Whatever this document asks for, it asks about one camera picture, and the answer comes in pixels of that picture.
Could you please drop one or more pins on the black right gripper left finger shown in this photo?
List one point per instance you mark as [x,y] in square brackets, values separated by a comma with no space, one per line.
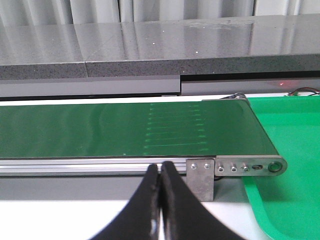
[140,218]

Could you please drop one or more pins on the white pleated curtain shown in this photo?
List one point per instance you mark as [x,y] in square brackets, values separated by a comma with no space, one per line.
[61,12]

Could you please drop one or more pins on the steel conveyor end bracket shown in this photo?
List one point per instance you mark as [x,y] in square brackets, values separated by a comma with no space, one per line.
[201,171]

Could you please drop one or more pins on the green plastic tray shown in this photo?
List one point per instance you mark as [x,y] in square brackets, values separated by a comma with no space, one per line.
[287,207]

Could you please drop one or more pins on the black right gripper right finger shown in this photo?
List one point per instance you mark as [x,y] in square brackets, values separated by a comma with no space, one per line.
[184,217]

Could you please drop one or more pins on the green conveyor belt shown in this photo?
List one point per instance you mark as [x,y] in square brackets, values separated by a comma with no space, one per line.
[199,128]

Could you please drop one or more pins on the aluminium conveyor frame rail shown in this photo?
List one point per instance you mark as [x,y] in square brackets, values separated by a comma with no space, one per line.
[95,166]

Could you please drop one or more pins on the grey stone countertop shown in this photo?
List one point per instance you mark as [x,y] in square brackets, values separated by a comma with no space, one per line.
[155,57]

